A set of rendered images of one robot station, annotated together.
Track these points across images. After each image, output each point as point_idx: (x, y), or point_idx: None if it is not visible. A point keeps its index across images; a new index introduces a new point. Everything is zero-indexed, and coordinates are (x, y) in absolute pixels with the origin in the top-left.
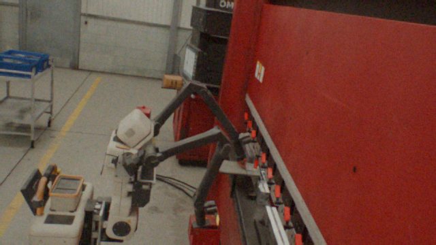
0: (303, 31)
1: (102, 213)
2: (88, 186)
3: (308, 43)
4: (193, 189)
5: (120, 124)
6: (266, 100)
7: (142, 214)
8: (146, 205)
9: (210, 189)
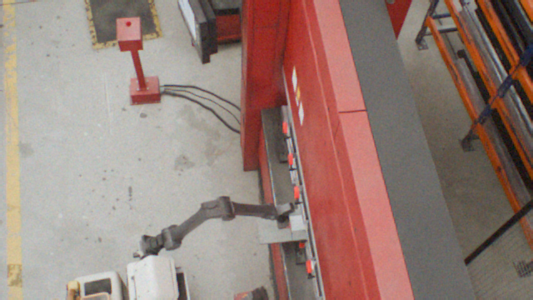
0: (346, 240)
1: None
2: (112, 281)
3: (351, 277)
4: (226, 103)
5: (137, 285)
6: (308, 177)
7: (170, 174)
8: (171, 155)
9: (249, 148)
